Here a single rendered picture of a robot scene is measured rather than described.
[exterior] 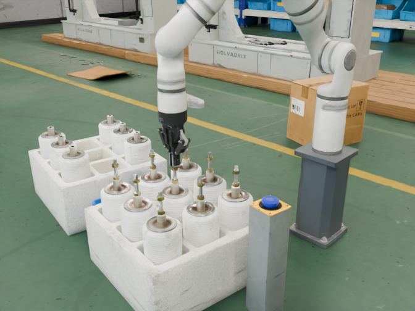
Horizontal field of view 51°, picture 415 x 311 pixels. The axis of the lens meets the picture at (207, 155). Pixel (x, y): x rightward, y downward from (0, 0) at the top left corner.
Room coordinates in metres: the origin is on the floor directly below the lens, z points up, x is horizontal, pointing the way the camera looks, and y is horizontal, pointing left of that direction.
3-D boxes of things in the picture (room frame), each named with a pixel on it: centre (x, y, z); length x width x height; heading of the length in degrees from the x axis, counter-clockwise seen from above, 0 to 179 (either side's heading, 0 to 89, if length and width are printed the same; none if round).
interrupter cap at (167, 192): (1.08, 0.09, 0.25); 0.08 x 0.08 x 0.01
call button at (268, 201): (0.90, -0.15, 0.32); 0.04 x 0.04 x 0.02
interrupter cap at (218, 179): (1.15, -0.01, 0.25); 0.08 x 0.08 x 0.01
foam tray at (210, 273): (1.08, 0.09, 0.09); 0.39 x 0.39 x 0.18; 37
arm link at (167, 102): (1.09, 0.07, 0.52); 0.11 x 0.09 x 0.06; 126
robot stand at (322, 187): (1.27, -0.37, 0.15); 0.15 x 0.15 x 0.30; 46
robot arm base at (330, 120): (1.27, -0.37, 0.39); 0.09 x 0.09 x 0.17; 46
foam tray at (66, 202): (1.52, 0.42, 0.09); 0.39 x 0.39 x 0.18; 35
